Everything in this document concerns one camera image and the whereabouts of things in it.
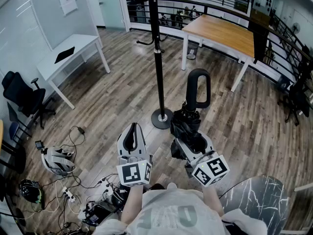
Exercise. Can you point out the black swivel chair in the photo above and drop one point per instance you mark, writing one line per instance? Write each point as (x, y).
(297, 99)

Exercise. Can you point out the grey backpack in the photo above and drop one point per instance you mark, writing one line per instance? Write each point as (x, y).
(57, 160)

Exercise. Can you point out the wooden top table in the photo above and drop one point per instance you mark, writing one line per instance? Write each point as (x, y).
(220, 33)

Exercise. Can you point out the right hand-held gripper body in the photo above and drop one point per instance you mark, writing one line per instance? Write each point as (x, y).
(212, 169)

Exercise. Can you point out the mesh wastebasket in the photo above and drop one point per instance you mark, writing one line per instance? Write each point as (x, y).
(192, 53)

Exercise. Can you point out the black helmet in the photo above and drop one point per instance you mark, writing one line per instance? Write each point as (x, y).
(30, 191)

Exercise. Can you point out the black coat stand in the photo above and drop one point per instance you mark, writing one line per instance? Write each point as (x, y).
(160, 82)

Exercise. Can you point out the white paper notice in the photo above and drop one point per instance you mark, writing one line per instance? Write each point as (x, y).
(68, 2)

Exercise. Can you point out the person's right forearm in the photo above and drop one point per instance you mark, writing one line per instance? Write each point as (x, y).
(212, 199)

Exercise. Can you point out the black folding umbrella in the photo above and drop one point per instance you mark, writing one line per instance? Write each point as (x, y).
(192, 92)

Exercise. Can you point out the blue seat chair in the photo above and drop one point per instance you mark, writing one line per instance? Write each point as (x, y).
(14, 130)

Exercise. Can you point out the white desk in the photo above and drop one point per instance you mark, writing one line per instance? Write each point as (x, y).
(73, 48)

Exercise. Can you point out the black office chair with armrests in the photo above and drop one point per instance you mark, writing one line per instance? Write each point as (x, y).
(23, 94)

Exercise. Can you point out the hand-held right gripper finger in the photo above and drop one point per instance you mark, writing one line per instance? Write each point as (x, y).
(208, 143)
(187, 152)

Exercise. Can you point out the white power strip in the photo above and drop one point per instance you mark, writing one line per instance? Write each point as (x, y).
(69, 194)

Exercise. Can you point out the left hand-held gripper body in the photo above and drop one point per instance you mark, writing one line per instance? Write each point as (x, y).
(133, 172)

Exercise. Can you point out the black marble pattern table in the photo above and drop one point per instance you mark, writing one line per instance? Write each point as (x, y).
(256, 204)

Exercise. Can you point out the black metal railing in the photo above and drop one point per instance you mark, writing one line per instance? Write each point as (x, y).
(306, 67)

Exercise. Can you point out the person's left forearm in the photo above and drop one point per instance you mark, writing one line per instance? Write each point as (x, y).
(132, 204)

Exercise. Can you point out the standing fan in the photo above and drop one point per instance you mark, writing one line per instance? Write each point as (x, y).
(296, 27)

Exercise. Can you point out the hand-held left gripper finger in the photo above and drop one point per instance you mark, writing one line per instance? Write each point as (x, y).
(141, 146)
(121, 146)

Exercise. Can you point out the small screen device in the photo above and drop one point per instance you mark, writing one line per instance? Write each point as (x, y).
(39, 145)

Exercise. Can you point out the dark storage box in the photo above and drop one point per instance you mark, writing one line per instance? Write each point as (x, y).
(284, 82)

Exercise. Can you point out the black power adapter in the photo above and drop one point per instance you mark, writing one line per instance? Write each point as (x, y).
(81, 130)

